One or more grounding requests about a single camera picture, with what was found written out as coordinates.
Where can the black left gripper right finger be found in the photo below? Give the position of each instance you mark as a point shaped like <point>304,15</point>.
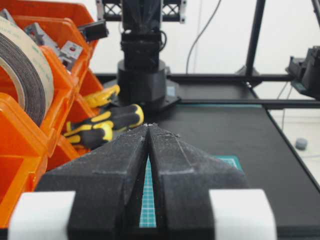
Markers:
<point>182,176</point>

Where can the black table mat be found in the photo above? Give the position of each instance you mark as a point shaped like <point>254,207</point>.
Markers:
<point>265,155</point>

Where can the orange upper tape bin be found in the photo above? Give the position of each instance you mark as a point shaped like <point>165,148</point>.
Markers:
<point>25,147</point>

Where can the black aluminium frame post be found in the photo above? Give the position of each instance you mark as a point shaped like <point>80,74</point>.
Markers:
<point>248,69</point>

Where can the orange upper bracket bin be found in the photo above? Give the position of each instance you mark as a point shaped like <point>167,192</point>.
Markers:
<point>60,20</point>

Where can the small grey cap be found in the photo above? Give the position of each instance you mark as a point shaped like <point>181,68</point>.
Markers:
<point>301,144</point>

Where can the green cutting mat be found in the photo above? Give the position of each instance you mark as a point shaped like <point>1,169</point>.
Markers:
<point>147,213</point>

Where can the yellow-black tool upper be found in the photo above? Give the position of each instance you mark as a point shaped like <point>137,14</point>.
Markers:
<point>102,98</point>

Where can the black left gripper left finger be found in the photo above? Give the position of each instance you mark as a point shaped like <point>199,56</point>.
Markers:
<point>108,184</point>

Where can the white double-sided tape roll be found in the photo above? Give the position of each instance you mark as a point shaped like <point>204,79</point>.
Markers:
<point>27,67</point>

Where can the orange lower screwdriver bin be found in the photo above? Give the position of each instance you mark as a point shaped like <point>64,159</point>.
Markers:
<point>79,111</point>

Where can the grey metal corner bracket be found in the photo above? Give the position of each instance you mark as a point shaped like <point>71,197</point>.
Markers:
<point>40,37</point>
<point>69,54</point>

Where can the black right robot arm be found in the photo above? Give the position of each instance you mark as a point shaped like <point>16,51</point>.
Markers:
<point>231,89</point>

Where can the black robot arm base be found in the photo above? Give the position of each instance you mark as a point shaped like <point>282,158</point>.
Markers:
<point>141,75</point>

